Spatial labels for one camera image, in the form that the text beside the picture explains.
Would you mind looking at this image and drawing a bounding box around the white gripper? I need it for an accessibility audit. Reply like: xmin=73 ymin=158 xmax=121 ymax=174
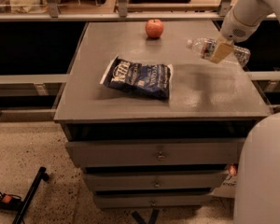
xmin=210 ymin=8 xmax=259 ymax=63

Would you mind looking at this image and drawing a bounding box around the clear plastic water bottle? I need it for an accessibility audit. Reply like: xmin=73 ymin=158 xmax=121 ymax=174
xmin=187 ymin=37 xmax=251 ymax=67

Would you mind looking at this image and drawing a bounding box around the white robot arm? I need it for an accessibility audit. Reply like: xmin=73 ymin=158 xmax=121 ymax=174
xmin=211 ymin=0 xmax=280 ymax=224

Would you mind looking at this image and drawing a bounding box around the red apple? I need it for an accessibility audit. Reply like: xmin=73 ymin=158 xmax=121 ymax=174
xmin=145 ymin=19 xmax=164 ymax=39

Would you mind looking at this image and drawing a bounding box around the blue chip bag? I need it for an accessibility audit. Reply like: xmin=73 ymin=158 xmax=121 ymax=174
xmin=100 ymin=56 xmax=173 ymax=100

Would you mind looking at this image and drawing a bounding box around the top grey drawer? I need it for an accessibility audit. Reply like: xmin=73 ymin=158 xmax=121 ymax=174
xmin=65 ymin=138 xmax=245 ymax=167

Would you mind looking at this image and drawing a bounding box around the grey drawer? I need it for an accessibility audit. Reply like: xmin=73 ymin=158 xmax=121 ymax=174
xmin=83 ymin=170 xmax=227 ymax=191
xmin=65 ymin=138 xmax=245 ymax=167
xmin=93 ymin=193 xmax=213 ymax=209

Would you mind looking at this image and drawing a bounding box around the grey drawer cabinet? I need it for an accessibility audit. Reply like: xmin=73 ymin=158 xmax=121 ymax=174
xmin=55 ymin=21 xmax=269 ymax=209

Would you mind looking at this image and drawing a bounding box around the cardboard box with label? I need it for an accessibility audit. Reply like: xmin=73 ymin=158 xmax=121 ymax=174
xmin=214 ymin=164 xmax=238 ymax=198

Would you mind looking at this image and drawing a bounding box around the bottom grey drawer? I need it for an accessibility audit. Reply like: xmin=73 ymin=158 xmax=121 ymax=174
xmin=93 ymin=193 xmax=213 ymax=209

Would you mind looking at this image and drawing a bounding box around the middle grey drawer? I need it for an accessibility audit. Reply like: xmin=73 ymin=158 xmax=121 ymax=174
xmin=83 ymin=170 xmax=227 ymax=191

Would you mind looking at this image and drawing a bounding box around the black stand with orange clip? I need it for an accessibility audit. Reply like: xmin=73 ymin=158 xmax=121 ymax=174
xmin=0 ymin=166 xmax=50 ymax=224

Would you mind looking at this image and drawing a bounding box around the metal shelf rail frame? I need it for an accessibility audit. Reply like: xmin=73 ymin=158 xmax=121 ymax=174
xmin=0 ymin=0 xmax=238 ymax=21

